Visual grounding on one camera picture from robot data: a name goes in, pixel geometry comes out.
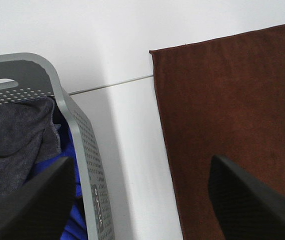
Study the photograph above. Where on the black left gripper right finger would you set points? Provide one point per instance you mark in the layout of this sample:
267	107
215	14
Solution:
245	207

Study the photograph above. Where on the dark grey towel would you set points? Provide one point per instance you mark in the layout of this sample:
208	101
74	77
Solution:
28	135

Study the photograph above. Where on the brown towel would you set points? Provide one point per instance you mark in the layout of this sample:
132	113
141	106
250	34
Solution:
224	96

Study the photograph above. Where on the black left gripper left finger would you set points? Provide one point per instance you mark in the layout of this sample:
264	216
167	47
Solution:
38	210

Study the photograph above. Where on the blue towel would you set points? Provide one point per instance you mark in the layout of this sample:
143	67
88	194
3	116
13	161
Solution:
75	227

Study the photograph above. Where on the grey perforated laundry basket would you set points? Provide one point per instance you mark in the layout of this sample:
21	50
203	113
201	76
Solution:
28	76

